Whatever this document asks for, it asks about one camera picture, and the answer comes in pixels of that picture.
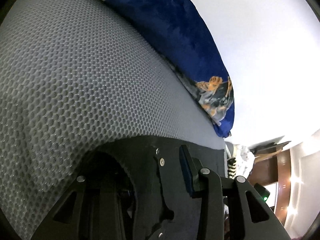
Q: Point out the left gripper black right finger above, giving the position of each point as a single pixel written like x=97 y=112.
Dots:
x=230 y=208

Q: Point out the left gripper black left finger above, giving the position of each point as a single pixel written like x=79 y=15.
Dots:
x=82 y=204

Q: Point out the black denim pants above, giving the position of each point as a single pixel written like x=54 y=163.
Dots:
x=146 y=188

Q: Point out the brown wooden wardrobe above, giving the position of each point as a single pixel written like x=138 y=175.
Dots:
x=275 y=169

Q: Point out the grey mesh mattress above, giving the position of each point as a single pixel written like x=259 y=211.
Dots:
x=75 y=75

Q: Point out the blue floral plush blanket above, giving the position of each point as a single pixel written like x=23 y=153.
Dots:
x=175 y=29

